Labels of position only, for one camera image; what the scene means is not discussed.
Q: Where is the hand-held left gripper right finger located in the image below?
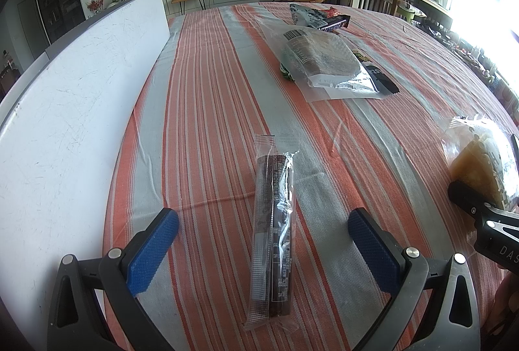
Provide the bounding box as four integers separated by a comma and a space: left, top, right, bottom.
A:
348, 207, 481, 351

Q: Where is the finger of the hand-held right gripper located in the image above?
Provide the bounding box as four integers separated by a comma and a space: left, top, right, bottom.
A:
448, 180, 501, 232

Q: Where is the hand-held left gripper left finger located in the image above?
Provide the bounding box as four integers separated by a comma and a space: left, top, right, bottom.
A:
48, 207, 180, 351

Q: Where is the bagged golden bread loaf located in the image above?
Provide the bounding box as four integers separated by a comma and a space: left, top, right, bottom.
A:
442, 114, 519, 214

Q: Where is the dark brown snack bar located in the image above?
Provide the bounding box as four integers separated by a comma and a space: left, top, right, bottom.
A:
243, 134, 301, 332

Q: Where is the white cardboard box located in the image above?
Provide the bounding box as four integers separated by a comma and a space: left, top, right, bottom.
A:
0, 0, 171, 351

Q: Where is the white blue floral snack packet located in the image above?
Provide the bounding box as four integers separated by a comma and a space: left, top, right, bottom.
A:
289, 3, 327, 28

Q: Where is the person's right hand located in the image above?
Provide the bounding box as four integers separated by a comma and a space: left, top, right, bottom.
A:
484, 269, 519, 348

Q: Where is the clutter of assorted goods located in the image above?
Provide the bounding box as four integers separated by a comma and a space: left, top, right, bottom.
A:
417, 17, 519, 121

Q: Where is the black yellow snack packet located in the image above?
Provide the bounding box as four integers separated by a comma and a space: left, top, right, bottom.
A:
352, 50, 400, 94

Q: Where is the orange grey striped tablecloth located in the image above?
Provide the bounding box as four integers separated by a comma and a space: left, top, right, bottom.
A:
93, 2, 519, 351

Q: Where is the green plastic stool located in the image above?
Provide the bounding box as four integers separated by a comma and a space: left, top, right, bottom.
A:
395, 2, 417, 20

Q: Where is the bagged brown sliced bread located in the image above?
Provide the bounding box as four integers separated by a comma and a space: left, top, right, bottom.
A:
259, 21, 384, 102

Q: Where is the black chocolate bar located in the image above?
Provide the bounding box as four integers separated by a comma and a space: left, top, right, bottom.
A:
310, 14, 350, 31

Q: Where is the wooden chair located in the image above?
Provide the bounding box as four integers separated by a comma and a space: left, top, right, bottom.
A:
0, 59, 21, 92

